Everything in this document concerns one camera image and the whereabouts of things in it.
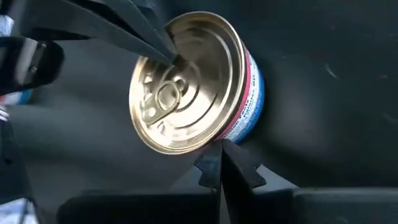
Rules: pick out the blue label seafood can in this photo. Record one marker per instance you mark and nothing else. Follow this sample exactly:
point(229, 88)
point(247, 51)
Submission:
point(199, 93)

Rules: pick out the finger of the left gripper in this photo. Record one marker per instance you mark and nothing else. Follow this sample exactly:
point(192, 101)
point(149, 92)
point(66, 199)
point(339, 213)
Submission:
point(77, 21)
point(146, 21)

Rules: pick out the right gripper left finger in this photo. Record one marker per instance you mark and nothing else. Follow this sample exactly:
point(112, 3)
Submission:
point(155, 208)

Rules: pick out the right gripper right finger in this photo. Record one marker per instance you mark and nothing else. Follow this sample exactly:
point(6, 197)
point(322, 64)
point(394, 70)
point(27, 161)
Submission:
point(264, 205)

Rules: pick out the black table mat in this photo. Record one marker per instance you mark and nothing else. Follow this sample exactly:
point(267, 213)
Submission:
point(311, 93)

